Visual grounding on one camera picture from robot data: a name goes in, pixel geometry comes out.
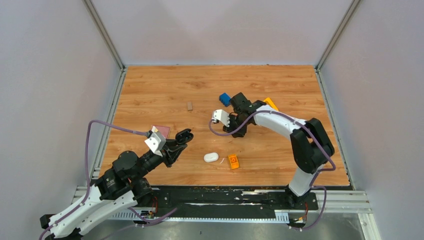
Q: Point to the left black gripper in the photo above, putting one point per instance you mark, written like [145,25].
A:
[171,151]

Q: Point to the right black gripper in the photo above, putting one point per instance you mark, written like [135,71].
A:
[230,129]

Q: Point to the black earbud charging case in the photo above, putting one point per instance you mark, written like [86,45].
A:
[184,136]

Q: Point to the white earbud charging case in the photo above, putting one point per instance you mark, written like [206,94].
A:
[211,157]

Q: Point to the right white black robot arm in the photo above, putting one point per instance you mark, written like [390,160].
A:
[311,146]

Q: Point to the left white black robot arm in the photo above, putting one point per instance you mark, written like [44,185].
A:
[122,186]

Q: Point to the pink card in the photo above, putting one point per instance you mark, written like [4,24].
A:
[164,130]

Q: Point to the blue toy block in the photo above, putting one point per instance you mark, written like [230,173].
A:
[224,98]

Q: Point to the yellow triangular plastic part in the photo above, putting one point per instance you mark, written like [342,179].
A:
[269,102]

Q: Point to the orange toy brick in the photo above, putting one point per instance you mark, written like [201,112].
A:
[233,161]

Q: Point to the small brown wooden block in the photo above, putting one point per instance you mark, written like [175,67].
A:
[189,106]

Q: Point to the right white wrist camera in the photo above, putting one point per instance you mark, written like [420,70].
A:
[221,116]

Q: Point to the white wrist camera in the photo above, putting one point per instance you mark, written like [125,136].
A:
[221,116]
[155,142]

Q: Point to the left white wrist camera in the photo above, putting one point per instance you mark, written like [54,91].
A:
[155,142]

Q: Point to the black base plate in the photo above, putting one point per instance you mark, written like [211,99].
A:
[225,202]

